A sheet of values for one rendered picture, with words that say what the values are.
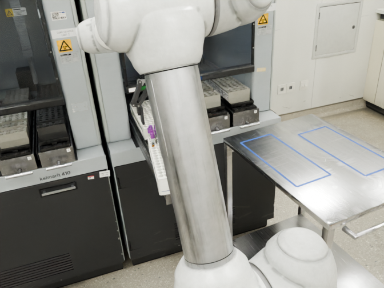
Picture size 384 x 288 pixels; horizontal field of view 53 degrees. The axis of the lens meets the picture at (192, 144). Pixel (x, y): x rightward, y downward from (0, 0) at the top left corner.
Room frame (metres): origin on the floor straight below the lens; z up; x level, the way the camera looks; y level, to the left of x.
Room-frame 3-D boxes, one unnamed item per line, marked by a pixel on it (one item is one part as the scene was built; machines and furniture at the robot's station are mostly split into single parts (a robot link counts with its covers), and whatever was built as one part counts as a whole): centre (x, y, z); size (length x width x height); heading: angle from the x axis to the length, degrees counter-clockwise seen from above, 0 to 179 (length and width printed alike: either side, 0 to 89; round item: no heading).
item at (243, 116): (1.93, -0.17, 0.78); 0.73 x 0.14 x 0.09; 18
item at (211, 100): (1.67, -0.09, 0.85); 0.12 x 0.02 x 0.06; 107
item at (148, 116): (1.54, 0.19, 0.83); 0.30 x 0.10 x 0.06; 18
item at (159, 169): (1.15, 0.09, 0.85); 0.30 x 0.10 x 0.06; 10
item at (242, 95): (1.71, -0.24, 0.85); 0.12 x 0.02 x 0.06; 107
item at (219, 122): (1.89, -0.02, 0.78); 0.73 x 0.14 x 0.09; 18
